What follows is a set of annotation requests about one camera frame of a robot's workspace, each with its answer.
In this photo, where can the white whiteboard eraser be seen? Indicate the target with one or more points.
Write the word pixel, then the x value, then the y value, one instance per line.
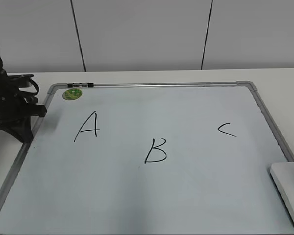
pixel 283 177

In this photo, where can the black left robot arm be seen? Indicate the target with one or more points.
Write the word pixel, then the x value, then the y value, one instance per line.
pixel 18 103

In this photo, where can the grey framed whiteboard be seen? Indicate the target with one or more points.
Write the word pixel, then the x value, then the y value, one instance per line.
pixel 149 159

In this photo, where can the green round magnet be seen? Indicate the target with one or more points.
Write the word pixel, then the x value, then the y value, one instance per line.
pixel 72 94

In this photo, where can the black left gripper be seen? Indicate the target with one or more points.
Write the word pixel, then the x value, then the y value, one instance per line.
pixel 18 103

